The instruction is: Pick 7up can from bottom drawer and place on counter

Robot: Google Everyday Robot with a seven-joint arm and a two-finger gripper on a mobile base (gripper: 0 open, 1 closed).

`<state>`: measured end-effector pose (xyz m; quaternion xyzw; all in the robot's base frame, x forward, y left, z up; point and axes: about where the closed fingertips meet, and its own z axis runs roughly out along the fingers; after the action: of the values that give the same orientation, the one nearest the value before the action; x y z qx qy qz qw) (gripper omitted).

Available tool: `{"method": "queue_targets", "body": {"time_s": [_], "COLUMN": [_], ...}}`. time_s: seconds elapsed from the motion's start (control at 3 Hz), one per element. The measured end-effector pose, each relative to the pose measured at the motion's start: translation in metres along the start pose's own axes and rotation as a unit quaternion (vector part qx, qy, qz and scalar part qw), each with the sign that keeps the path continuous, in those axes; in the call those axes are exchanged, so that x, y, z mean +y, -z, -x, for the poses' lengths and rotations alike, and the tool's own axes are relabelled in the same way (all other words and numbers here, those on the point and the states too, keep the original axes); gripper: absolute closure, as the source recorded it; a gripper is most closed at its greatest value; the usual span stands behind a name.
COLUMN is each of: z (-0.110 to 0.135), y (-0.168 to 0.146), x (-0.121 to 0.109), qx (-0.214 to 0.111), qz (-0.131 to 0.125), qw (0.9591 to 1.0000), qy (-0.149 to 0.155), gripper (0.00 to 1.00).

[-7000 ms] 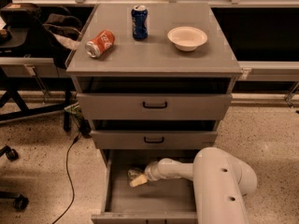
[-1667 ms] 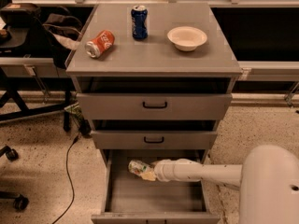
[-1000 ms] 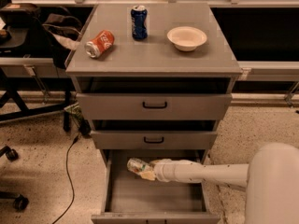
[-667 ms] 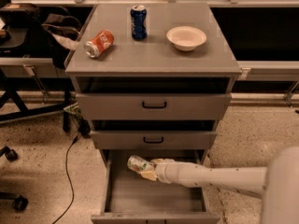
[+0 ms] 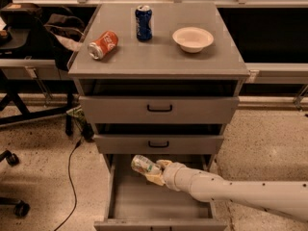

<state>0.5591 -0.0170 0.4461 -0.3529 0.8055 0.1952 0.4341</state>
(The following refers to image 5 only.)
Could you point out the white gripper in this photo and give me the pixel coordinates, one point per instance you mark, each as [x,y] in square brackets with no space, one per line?
[170,175]

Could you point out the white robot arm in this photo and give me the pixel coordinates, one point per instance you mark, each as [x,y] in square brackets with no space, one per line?
[287,199]

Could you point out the grey middle drawer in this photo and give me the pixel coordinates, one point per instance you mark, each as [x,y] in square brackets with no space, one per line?
[183,139]

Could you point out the grey drawer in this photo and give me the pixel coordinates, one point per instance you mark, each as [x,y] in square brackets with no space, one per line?
[183,139]
[134,204]
[161,101]

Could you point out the grey bottom drawer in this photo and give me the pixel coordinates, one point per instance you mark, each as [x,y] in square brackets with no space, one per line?
[134,204]

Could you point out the grey top drawer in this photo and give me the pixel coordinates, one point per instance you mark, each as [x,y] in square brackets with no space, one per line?
[161,101]

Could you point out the grey drawer cabinet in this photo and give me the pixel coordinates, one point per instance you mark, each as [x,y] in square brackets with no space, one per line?
[160,58]

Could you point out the orange soda can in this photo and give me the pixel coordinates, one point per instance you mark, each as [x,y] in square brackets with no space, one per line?
[102,46]

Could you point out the blue pepsi can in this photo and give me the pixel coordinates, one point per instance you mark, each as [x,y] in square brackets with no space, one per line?
[143,15]

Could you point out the green chip bag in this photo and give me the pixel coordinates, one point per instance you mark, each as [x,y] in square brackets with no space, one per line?
[78,114]

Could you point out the white bowl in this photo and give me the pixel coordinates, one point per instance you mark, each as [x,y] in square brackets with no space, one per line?
[192,39]

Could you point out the black office chair base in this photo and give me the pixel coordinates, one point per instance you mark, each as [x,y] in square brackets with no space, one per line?
[20,207]

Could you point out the dark jacket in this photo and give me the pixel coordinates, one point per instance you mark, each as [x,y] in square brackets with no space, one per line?
[67,26]

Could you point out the black bag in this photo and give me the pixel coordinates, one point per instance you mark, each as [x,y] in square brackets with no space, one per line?
[26,36]

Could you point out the black middle drawer handle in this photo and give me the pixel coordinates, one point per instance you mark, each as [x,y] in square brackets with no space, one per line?
[158,144]

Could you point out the black drawer handle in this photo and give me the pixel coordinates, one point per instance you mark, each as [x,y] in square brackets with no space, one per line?
[158,144]
[167,109]

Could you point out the black top drawer handle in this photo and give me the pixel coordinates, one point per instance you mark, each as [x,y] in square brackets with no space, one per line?
[167,109]

